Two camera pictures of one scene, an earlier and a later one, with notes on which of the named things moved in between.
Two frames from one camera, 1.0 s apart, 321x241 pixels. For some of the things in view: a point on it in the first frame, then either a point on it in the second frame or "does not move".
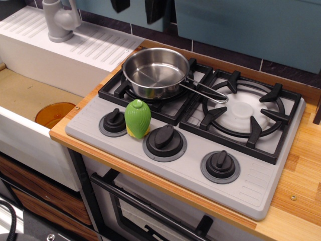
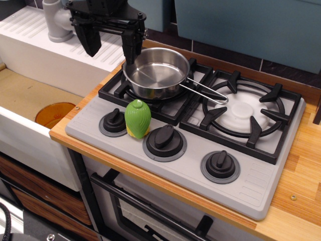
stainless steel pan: (158, 73) does not move
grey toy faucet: (60, 21) does not move
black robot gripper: (155, 10) to (114, 16)
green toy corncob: (137, 117) does not move
